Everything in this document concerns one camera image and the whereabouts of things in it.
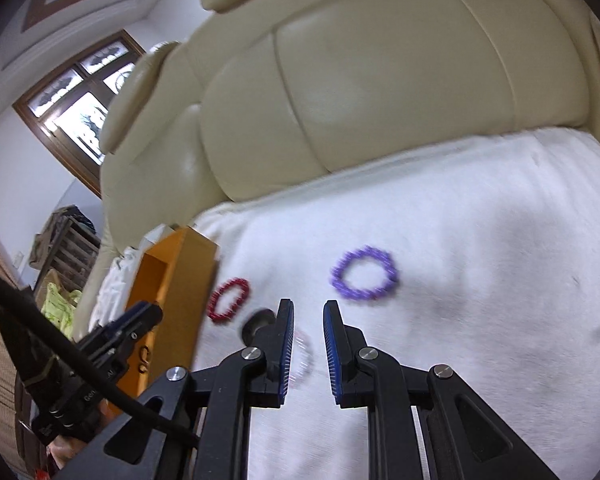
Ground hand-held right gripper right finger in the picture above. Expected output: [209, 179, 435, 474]
[323, 301, 556, 480]

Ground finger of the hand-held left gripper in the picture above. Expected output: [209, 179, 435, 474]
[111, 301, 163, 361]
[87, 306, 145, 343]

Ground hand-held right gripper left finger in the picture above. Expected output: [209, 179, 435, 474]
[55, 299, 296, 480]

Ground white bead bracelet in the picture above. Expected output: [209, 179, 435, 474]
[287, 330, 315, 387]

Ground orange cardboard box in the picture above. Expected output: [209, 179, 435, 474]
[115, 226, 220, 416]

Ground black scrunchie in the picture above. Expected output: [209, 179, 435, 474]
[242, 309, 277, 343]

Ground red bead bracelet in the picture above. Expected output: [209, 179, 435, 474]
[207, 277, 251, 325]

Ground purple bead bracelet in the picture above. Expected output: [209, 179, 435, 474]
[329, 245, 400, 303]

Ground green seat cushion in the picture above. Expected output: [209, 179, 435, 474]
[42, 282, 83, 338]

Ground wooden crib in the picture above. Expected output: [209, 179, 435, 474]
[30, 205, 103, 291]

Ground pile of drab clothes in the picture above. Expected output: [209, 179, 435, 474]
[34, 204, 97, 242]

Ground white blanket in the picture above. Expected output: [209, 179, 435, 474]
[87, 127, 600, 480]

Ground brown wooden glass door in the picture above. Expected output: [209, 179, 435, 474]
[12, 30, 148, 196]

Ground cream leather sofa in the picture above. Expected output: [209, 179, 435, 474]
[99, 0, 600, 306]

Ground black cable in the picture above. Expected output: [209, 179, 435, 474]
[0, 262, 202, 446]

